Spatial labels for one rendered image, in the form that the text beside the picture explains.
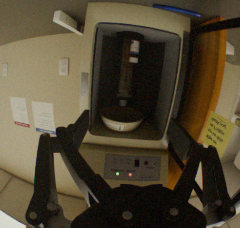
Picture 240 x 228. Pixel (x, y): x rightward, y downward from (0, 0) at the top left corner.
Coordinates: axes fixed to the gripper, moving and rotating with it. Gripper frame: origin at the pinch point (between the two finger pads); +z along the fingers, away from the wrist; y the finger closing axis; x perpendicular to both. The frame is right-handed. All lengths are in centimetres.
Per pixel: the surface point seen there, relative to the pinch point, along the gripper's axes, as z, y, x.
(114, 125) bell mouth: 21.6, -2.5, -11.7
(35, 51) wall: 63, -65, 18
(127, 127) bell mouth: 21.8, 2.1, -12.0
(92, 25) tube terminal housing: 19.6, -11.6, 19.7
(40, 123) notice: 62, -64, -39
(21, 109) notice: 62, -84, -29
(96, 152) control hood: 16.1, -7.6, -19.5
